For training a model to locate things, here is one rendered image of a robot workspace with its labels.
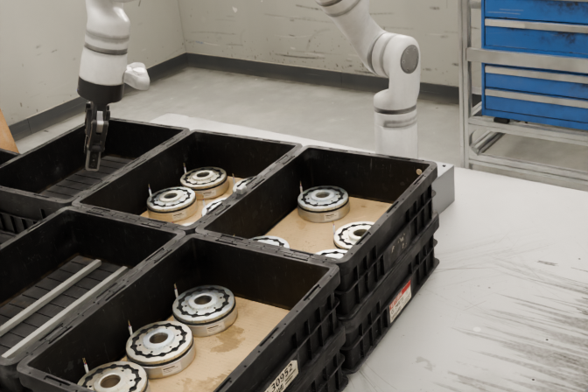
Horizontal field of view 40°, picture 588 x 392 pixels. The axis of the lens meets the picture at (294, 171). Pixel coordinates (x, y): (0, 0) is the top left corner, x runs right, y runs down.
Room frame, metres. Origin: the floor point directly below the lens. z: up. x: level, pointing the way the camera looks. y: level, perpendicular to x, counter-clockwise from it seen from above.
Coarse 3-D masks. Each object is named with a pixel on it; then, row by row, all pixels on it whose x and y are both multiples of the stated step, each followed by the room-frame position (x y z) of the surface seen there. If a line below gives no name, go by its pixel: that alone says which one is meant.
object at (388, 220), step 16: (288, 160) 1.49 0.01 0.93; (400, 160) 1.43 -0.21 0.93; (416, 160) 1.41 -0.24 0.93; (272, 176) 1.42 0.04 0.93; (432, 176) 1.36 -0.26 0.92; (416, 192) 1.30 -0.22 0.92; (224, 208) 1.30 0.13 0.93; (400, 208) 1.24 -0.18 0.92; (208, 224) 1.25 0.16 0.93; (384, 224) 1.18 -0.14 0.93; (240, 240) 1.18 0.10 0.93; (368, 240) 1.13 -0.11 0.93; (304, 256) 1.10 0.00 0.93; (320, 256) 1.09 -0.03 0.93; (352, 256) 1.09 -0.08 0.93
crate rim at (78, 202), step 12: (192, 132) 1.70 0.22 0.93; (204, 132) 1.69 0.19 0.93; (216, 132) 1.68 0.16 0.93; (168, 144) 1.64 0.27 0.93; (276, 144) 1.58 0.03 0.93; (288, 144) 1.57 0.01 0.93; (300, 144) 1.56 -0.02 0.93; (156, 156) 1.59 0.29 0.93; (288, 156) 1.51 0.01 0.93; (132, 168) 1.53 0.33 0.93; (108, 180) 1.48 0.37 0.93; (252, 180) 1.41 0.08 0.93; (96, 192) 1.44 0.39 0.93; (72, 204) 1.39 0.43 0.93; (84, 204) 1.39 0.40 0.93; (120, 216) 1.32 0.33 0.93; (132, 216) 1.31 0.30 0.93; (204, 216) 1.28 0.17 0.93; (180, 228) 1.24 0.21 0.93; (192, 228) 1.24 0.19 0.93
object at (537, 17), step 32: (512, 0) 3.03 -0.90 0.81; (544, 0) 2.95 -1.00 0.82; (576, 0) 2.86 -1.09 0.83; (512, 32) 3.03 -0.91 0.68; (544, 32) 2.95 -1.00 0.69; (576, 32) 2.87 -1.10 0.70; (512, 96) 3.01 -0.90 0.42; (544, 96) 2.93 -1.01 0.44; (576, 96) 2.86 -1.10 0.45; (576, 128) 2.86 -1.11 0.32
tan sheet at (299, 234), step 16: (352, 208) 1.44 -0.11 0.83; (368, 208) 1.43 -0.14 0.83; (384, 208) 1.42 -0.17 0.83; (288, 224) 1.40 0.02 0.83; (304, 224) 1.39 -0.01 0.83; (320, 224) 1.38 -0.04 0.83; (336, 224) 1.38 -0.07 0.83; (288, 240) 1.34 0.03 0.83; (304, 240) 1.33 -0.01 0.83; (320, 240) 1.32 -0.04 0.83
